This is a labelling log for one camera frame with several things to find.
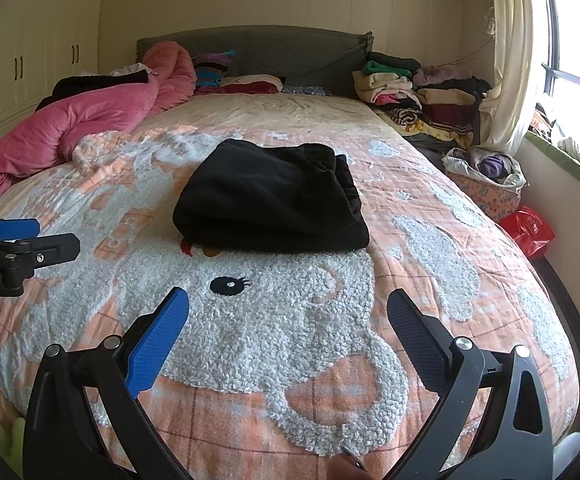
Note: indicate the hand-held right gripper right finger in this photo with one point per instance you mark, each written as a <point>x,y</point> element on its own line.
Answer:
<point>420,340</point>

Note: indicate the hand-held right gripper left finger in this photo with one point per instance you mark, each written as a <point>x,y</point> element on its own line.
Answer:
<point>157,345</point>

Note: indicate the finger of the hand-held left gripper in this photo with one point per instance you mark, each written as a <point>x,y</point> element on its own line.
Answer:
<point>15,229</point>
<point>45,252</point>

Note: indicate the black sweater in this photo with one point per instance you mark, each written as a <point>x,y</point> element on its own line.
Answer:
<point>270,200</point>

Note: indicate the stack of folded clothes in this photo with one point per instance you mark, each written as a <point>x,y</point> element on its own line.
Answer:
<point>420,95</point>

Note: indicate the orange patterned bed blanket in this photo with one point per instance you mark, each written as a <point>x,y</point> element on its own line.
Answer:
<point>295,335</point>

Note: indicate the pink quilt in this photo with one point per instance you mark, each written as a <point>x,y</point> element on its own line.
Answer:
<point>95,115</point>

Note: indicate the red plastic bag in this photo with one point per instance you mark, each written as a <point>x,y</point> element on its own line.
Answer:
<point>527,232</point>

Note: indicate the person's green fleece clothing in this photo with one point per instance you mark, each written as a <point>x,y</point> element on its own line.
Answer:
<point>0,435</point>

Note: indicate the black cloth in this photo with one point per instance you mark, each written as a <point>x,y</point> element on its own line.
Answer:
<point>95,82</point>

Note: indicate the floral fabric basket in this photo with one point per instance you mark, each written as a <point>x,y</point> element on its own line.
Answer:
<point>485,180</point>

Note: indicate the cream wardrobe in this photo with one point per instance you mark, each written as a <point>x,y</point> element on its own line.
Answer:
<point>45,45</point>

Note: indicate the white plastic stool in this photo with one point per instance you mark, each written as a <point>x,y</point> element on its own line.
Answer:
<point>570,455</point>

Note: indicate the green window sill cover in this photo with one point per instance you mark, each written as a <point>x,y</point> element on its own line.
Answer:
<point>565,157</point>

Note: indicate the striped colourful cloth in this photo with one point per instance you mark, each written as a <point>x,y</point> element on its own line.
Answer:
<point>212,67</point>

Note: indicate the red and cream folded cloth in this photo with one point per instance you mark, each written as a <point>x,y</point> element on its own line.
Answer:
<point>250,84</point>

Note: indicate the blue floral cloth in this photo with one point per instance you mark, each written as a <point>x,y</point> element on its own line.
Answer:
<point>305,90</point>

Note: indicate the cream curtain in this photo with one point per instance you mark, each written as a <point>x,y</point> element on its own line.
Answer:
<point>510,60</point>

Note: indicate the grey-green headboard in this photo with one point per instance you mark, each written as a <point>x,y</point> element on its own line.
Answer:
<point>290,55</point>

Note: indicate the dark bed frame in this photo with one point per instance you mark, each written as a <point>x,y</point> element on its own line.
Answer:
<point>565,280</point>

